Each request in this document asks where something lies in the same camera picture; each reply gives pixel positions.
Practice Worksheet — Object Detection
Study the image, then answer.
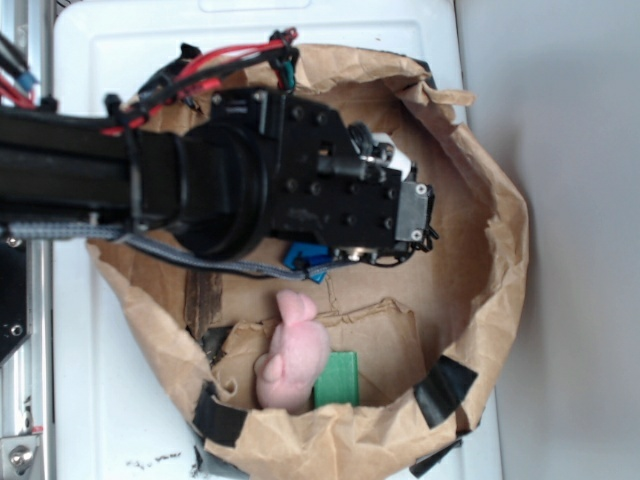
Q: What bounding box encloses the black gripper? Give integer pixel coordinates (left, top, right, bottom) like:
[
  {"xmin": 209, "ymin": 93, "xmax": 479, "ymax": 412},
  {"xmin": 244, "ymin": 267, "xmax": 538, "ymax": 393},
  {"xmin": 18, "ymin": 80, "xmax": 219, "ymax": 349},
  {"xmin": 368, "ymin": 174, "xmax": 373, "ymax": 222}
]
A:
[{"xmin": 210, "ymin": 88, "xmax": 439, "ymax": 264}]

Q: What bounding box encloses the blue rectangular block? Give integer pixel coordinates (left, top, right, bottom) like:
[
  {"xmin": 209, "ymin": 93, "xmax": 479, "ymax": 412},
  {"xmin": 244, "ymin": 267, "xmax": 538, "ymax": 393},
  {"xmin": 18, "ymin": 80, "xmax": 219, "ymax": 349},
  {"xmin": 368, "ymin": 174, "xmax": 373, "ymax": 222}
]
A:
[{"xmin": 283, "ymin": 242, "xmax": 331, "ymax": 271}]

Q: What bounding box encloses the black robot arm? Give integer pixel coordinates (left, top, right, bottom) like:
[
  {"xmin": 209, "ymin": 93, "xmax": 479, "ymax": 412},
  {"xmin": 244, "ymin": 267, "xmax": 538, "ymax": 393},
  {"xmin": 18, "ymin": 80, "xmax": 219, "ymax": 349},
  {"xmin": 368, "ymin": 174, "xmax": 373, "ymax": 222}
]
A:
[{"xmin": 1, "ymin": 88, "xmax": 436, "ymax": 269}]

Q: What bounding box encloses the green rectangular block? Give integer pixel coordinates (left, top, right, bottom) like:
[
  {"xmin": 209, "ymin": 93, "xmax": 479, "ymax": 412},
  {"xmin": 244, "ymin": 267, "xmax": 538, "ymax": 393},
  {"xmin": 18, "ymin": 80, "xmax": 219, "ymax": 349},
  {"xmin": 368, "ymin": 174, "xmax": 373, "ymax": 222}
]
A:
[{"xmin": 313, "ymin": 351, "xmax": 360, "ymax": 408}]

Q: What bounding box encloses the brown paper bag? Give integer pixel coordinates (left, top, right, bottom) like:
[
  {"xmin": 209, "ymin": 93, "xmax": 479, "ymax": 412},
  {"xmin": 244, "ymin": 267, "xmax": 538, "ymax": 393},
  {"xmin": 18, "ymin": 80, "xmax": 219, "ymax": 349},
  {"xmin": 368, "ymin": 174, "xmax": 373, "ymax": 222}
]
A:
[{"xmin": 87, "ymin": 44, "xmax": 529, "ymax": 479}]

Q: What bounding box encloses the pink plush pig toy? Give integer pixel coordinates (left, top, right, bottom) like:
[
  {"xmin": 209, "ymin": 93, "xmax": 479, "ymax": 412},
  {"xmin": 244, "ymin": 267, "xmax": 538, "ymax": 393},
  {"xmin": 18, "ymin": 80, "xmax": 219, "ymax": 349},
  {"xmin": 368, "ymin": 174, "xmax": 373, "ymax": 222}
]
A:
[{"xmin": 254, "ymin": 290, "xmax": 331, "ymax": 414}]

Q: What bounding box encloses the white plastic tray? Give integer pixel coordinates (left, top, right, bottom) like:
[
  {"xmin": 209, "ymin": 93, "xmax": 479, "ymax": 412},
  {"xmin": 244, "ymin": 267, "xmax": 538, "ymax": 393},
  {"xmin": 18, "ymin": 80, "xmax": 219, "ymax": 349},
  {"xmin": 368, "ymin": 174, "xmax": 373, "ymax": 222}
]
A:
[{"xmin": 51, "ymin": 0, "xmax": 505, "ymax": 480}]

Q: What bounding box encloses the red and black cable bundle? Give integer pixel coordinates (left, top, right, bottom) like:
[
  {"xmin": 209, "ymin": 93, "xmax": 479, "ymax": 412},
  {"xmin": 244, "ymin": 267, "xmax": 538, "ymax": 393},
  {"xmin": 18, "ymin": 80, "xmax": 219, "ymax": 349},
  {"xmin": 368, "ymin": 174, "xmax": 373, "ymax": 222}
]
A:
[{"xmin": 0, "ymin": 28, "xmax": 301, "ymax": 139}]

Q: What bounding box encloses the grey braided cable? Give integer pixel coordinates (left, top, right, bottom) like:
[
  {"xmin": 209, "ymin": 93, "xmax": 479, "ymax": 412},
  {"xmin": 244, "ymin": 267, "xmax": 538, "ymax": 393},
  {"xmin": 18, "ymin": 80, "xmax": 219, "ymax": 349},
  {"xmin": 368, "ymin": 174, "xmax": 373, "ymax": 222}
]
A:
[{"xmin": 7, "ymin": 222, "xmax": 314, "ymax": 281}]

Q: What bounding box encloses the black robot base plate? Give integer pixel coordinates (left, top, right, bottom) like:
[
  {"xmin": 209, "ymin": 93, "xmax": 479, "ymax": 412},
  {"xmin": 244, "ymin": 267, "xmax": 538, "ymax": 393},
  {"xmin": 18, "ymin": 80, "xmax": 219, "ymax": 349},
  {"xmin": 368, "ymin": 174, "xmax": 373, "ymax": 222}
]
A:
[{"xmin": 0, "ymin": 237, "xmax": 30, "ymax": 366}]

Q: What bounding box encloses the aluminium frame rail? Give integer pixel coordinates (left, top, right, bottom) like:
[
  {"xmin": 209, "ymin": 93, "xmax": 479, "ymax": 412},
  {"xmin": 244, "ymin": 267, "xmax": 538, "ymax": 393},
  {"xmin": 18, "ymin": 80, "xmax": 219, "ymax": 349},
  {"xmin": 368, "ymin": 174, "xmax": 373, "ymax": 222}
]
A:
[{"xmin": 1, "ymin": 1, "xmax": 56, "ymax": 479}]

